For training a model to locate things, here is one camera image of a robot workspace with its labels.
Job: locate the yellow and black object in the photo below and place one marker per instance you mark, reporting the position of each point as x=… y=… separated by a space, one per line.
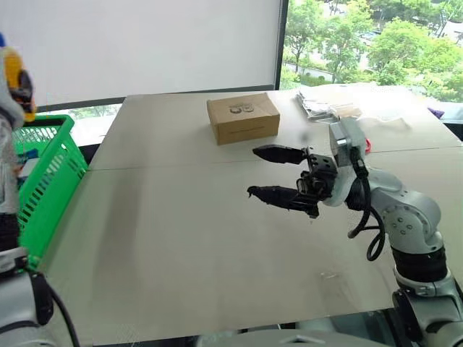
x=20 y=81

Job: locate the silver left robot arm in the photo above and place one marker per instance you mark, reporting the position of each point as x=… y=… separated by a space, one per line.
x=18 y=311

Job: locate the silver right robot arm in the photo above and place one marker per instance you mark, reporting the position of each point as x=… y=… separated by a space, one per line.
x=408 y=213

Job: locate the blue and white package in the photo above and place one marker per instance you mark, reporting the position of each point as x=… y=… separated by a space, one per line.
x=30 y=156

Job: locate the green plastic basket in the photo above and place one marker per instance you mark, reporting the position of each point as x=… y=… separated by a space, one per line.
x=54 y=173

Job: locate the clear plastic packet stack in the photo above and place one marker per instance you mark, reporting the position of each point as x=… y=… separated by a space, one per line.
x=318 y=106

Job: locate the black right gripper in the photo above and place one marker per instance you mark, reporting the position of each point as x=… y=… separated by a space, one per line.
x=320 y=180

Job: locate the clear crumpled plastic bag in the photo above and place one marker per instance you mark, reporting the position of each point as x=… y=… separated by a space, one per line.
x=388 y=121

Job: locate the purple object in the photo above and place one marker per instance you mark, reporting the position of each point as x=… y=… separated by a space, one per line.
x=436 y=112

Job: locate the white roller blind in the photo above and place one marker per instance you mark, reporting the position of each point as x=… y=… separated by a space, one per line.
x=144 y=47

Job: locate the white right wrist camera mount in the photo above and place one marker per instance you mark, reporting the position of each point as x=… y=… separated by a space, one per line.
x=346 y=139

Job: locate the brown cardboard box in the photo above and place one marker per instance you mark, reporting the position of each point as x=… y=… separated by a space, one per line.
x=242 y=117

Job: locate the small red object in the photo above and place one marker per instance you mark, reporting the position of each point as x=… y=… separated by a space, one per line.
x=368 y=145

